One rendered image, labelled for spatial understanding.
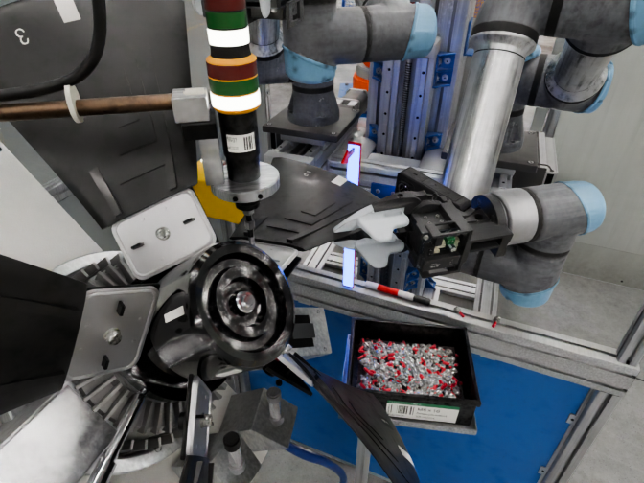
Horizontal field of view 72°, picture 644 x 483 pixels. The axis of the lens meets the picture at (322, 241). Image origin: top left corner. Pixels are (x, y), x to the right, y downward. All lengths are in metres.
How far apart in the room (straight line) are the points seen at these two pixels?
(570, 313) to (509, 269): 1.73
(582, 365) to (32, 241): 0.92
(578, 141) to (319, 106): 1.35
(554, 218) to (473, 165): 0.14
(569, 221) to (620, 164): 1.70
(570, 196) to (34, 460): 0.65
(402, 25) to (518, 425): 0.88
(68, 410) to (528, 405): 0.89
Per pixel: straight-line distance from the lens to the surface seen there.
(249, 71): 0.41
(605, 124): 2.28
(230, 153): 0.44
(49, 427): 0.50
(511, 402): 1.11
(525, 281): 0.72
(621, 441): 2.04
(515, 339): 0.95
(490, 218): 0.61
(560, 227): 0.66
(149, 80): 0.51
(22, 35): 0.55
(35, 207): 0.68
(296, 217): 0.58
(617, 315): 2.53
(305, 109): 1.27
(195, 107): 0.42
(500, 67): 0.73
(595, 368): 0.99
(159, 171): 0.47
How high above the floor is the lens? 1.50
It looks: 36 degrees down
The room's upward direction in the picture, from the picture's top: straight up
